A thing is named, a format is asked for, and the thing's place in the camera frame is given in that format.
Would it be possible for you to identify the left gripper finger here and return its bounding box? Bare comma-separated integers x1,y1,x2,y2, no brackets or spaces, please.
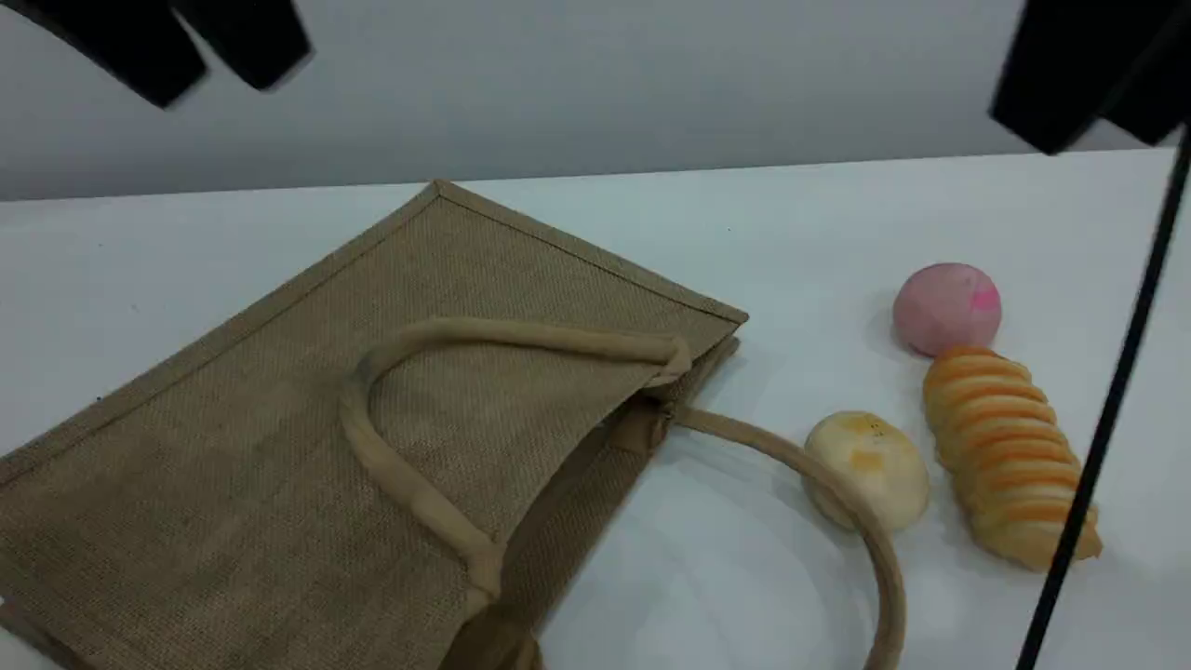
0,0,208,109
171,0,314,92

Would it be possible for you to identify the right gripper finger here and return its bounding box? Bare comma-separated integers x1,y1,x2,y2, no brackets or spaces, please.
1102,28,1191,147
989,0,1191,156

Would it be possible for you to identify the brown burlap tote bag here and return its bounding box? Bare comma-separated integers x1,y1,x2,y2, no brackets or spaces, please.
0,180,909,670

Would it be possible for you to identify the pink round toy ball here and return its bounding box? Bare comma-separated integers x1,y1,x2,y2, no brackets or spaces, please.
891,263,1003,359

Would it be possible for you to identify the striped orange toy bread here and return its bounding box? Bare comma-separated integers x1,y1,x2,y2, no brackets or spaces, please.
921,346,1104,572

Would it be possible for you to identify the cream round toy bun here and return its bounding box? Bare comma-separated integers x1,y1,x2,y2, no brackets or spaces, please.
804,410,931,534

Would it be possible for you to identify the long black cable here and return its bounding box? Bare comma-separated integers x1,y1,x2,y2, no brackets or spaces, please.
1017,128,1191,670

